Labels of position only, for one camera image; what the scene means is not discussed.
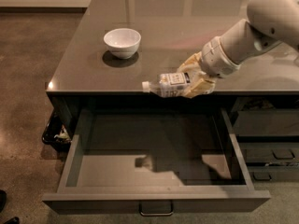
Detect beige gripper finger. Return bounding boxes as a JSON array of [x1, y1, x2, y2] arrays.
[[177, 52, 202, 74], [182, 73, 217, 98]]

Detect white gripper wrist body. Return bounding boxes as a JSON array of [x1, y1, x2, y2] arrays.
[[200, 36, 239, 78]]

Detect clear plastic water bottle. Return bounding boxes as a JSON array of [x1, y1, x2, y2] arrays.
[[142, 73, 191, 98]]

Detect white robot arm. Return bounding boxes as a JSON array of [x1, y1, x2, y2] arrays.
[[178, 0, 299, 98]]

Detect open grey top drawer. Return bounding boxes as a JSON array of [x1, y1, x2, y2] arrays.
[[42, 110, 270, 214]]

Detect dark grey cabinet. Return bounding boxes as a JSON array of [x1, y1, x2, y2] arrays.
[[46, 0, 298, 133]]

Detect white ceramic bowl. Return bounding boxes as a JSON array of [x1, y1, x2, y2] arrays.
[[104, 28, 141, 59]]

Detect closed lower right drawers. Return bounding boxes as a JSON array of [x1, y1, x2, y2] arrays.
[[230, 97, 299, 182]]

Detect black waste bin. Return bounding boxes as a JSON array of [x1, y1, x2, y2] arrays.
[[42, 111, 71, 152]]

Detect black shoe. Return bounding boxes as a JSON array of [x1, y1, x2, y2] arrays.
[[0, 189, 21, 224]]

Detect metal drawer handle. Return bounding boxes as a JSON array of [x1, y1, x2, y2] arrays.
[[138, 202, 174, 217]]

